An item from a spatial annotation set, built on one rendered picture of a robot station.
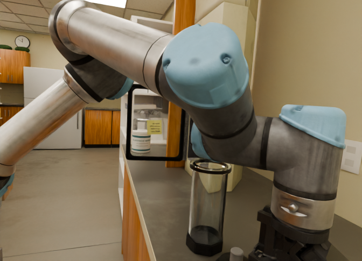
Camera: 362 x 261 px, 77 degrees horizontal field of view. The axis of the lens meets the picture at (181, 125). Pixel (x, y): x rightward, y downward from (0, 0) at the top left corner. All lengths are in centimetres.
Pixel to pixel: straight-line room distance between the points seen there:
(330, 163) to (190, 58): 21
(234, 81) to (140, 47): 13
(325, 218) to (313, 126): 11
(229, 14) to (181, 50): 80
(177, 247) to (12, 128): 49
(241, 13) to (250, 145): 79
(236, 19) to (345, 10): 40
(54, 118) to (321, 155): 54
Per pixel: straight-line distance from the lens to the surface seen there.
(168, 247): 68
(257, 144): 31
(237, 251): 58
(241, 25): 103
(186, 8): 136
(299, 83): 122
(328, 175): 32
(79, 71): 58
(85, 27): 41
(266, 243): 39
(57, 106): 60
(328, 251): 38
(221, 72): 20
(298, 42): 127
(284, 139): 31
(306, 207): 33
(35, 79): 591
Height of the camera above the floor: 133
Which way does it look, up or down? 7 degrees down
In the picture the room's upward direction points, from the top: 4 degrees clockwise
